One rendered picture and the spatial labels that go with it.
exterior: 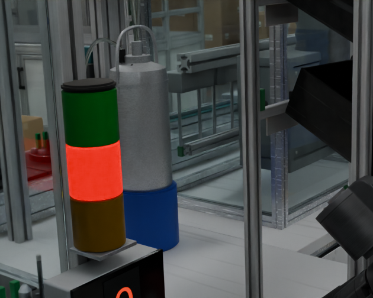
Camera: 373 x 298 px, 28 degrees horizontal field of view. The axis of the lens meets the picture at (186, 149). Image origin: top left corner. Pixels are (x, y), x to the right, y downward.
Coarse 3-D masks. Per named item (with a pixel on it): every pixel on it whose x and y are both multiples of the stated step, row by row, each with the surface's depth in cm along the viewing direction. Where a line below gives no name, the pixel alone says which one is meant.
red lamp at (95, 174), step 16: (112, 144) 67; (80, 160) 67; (96, 160) 66; (112, 160) 67; (80, 176) 67; (96, 176) 67; (112, 176) 68; (80, 192) 67; (96, 192) 67; (112, 192) 68
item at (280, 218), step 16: (144, 0) 200; (144, 16) 201; (144, 32) 202; (272, 32) 176; (144, 48) 203; (272, 48) 177; (272, 64) 178; (272, 80) 179; (272, 96) 180; (272, 144) 183; (272, 160) 184; (272, 176) 185; (272, 192) 186; (336, 192) 208; (192, 208) 205; (208, 208) 202; (224, 208) 197; (240, 208) 195; (272, 208) 187; (304, 208) 195; (320, 208) 201; (272, 224) 188; (288, 224) 189
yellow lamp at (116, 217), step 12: (72, 204) 69; (84, 204) 68; (96, 204) 67; (108, 204) 68; (120, 204) 69; (72, 216) 69; (84, 216) 68; (96, 216) 68; (108, 216) 68; (120, 216) 69; (72, 228) 70; (84, 228) 68; (96, 228) 68; (108, 228) 68; (120, 228) 69; (84, 240) 68; (96, 240) 68; (108, 240) 68; (120, 240) 69
